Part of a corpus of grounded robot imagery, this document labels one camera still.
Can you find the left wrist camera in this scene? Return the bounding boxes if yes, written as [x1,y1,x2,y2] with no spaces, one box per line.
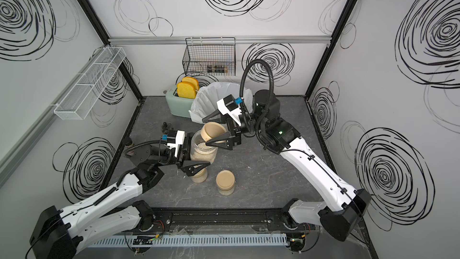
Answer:
[161,130,186,158]

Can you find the rear yellow toast slice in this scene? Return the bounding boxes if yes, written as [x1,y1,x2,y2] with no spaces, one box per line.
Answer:
[182,76,200,91]

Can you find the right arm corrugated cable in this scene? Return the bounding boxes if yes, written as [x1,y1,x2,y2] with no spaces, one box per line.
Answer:
[239,59,276,116]

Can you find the rice jar left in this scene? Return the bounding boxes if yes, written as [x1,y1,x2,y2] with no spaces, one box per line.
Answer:
[191,168,208,183]

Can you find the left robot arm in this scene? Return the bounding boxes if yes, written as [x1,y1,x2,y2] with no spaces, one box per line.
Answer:
[28,139,211,259]

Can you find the beige jar lid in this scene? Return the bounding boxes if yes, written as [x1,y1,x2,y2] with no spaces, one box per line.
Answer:
[200,122,227,142]

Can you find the black wire wall basket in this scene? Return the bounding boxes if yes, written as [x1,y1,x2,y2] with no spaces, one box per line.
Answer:
[182,37,237,76]

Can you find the mint green toaster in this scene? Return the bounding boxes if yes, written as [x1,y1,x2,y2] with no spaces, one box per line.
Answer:
[165,85,197,118]

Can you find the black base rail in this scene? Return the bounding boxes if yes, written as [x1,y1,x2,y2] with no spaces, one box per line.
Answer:
[136,207,364,231]

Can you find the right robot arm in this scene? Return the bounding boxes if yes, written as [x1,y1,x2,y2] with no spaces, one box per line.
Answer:
[202,89,371,242]

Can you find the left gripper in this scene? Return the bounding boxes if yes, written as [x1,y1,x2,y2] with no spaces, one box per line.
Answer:
[155,134,210,178]

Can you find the white trash bag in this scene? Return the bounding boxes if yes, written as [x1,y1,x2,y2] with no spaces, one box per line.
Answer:
[189,82,253,124]

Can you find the rice jar middle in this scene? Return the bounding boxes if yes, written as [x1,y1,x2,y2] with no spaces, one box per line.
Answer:
[216,170,236,195]

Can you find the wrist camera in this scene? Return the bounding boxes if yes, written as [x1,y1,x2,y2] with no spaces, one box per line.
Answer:
[217,94,242,127]
[161,130,186,158]

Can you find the glass rice jar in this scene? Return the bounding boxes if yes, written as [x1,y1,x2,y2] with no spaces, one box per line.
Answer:
[190,131,218,164]

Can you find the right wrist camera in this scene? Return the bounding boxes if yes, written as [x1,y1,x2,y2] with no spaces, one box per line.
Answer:
[217,94,242,127]

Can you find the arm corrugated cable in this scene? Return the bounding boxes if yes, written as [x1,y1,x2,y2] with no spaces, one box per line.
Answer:
[123,139,162,157]
[239,59,276,116]

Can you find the bottle in wire basket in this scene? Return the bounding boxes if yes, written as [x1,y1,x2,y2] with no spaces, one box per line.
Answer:
[206,65,228,74]

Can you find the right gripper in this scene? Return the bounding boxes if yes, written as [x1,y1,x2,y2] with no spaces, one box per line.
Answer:
[204,107,268,151]

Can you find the front yellow toast slice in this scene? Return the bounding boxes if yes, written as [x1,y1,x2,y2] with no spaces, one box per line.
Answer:
[177,82,197,99]

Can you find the small bottle black pump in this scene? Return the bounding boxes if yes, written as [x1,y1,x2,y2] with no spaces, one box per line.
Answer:
[161,122,174,135]

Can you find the yellow toast slice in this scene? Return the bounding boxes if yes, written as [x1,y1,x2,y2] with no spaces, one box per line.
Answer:
[182,76,200,91]
[177,82,197,99]

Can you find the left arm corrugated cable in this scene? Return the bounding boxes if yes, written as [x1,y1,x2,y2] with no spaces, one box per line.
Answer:
[123,139,162,157]

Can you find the white mesh wall shelf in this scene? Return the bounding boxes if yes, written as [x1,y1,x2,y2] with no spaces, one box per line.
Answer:
[54,47,127,121]

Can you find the dark spice bottle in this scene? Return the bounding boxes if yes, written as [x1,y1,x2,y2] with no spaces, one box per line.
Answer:
[122,137,134,148]

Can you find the white slotted cable duct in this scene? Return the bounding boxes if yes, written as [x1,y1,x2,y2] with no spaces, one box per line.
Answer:
[91,234,288,248]

